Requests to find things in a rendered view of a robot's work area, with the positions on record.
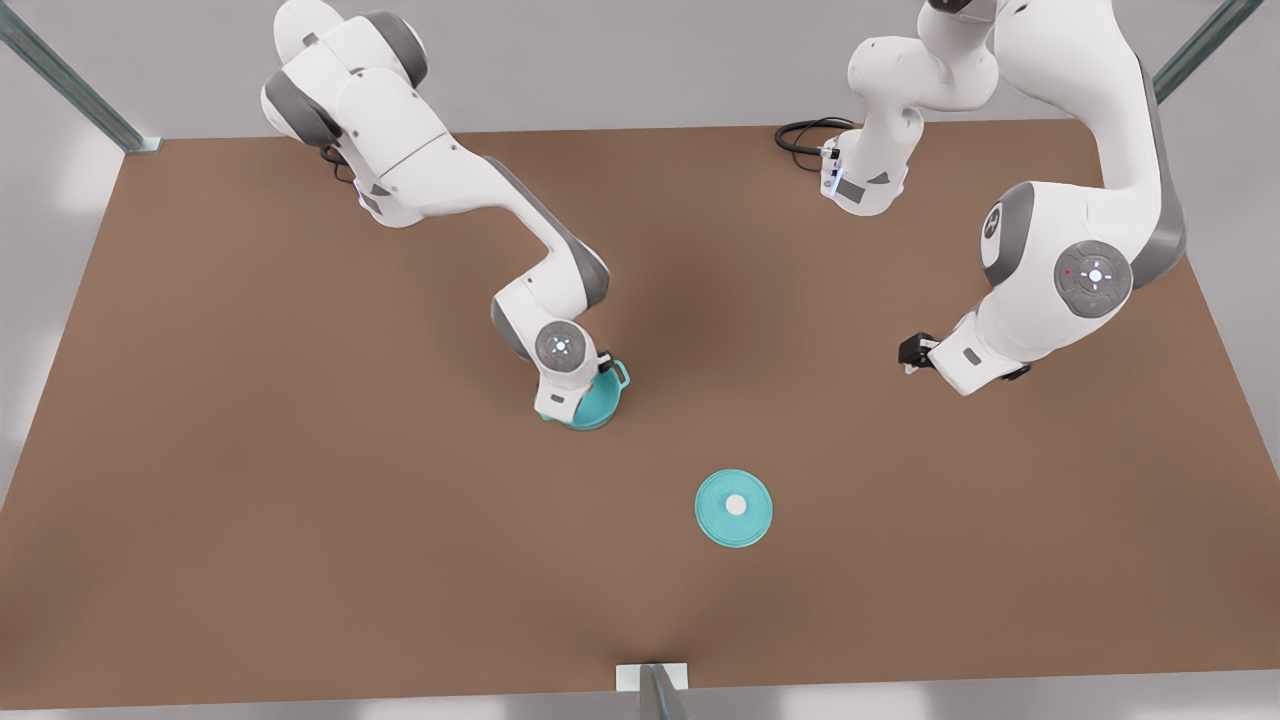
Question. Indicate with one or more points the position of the silver frame post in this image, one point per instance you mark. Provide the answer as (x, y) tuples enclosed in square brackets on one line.
[(1200, 45), (70, 75), (655, 690)]

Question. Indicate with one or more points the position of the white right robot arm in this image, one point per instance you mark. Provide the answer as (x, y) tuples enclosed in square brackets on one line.
[(430, 170)]

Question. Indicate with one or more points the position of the teal lid with white knob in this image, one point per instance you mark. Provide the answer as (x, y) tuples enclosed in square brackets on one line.
[(733, 520)]

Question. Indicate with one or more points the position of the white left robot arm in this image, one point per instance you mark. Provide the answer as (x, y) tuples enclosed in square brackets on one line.
[(1060, 230)]

